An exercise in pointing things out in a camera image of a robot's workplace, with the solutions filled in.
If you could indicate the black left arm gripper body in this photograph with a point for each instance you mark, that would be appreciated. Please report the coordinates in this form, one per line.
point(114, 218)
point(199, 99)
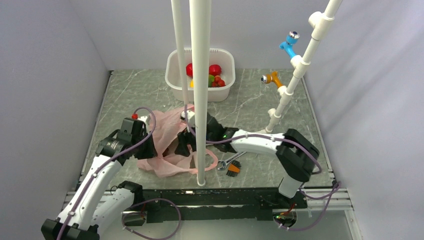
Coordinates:
point(144, 150)

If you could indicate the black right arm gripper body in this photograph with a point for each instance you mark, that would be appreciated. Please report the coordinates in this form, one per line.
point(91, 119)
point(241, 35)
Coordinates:
point(186, 136)

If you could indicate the pink plastic bag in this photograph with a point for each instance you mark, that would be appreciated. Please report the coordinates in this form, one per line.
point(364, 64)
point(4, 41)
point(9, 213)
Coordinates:
point(167, 163)

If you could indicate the green fake starfruit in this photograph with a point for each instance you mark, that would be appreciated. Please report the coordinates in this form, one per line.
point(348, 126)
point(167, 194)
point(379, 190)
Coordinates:
point(211, 80)

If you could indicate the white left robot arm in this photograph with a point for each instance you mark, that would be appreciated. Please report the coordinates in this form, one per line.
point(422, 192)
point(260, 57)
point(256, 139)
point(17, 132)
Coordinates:
point(84, 217)

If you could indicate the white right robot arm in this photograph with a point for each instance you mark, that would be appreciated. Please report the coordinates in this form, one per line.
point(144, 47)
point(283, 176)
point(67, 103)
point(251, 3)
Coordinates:
point(297, 155)

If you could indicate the red fake cherry tomatoes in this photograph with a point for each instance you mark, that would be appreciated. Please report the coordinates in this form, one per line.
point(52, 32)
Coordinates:
point(218, 82)

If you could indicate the red fake apple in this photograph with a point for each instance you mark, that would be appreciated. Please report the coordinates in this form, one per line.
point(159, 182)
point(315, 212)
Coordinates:
point(189, 70)

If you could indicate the silver combination wrench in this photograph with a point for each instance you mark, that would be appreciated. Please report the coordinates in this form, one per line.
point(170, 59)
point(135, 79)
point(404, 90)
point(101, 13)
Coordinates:
point(223, 164)

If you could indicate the black orange hex key set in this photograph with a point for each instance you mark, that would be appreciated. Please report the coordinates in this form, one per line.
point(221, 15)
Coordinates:
point(234, 168)

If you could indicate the orange toy faucet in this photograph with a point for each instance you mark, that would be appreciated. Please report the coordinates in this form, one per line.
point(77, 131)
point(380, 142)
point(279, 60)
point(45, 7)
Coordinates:
point(271, 78)

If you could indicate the white plastic basin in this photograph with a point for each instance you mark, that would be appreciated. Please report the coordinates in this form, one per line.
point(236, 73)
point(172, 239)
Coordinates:
point(217, 56)

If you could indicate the blue toy faucet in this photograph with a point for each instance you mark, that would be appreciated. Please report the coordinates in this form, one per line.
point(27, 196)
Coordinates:
point(287, 45)

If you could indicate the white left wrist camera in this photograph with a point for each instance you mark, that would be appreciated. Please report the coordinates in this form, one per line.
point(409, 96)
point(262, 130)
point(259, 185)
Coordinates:
point(143, 118)

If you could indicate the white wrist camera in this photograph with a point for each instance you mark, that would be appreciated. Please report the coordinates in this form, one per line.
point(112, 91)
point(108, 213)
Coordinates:
point(188, 116)
point(143, 118)

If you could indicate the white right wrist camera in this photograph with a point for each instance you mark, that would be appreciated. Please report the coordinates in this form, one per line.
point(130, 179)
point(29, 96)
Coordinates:
point(188, 116)

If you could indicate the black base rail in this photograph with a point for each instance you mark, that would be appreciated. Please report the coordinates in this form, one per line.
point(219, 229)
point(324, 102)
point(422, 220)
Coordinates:
point(260, 203)

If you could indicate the white pvc pipe frame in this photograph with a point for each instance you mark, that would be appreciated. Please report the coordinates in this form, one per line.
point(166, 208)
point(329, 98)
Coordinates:
point(200, 12)

